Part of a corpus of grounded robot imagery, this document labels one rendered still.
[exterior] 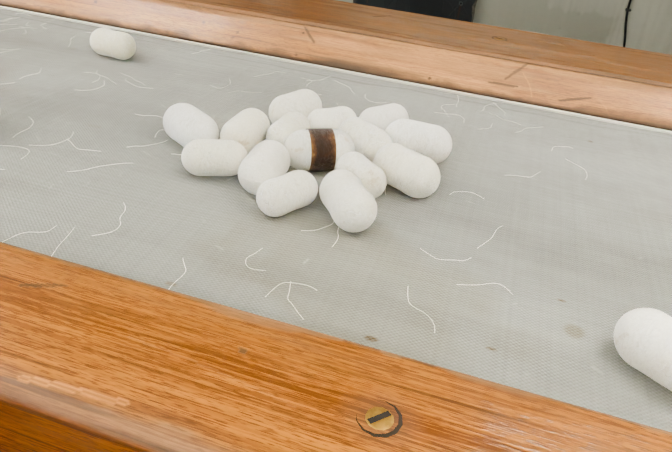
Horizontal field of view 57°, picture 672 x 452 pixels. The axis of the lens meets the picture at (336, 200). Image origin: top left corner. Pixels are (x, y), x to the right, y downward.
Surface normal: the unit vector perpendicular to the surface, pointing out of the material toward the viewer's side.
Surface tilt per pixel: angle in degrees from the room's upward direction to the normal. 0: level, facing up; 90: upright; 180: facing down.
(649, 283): 0
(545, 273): 0
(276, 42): 45
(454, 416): 0
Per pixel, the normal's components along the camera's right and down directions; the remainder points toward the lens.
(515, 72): -0.15, -0.28
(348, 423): 0.09, -0.86
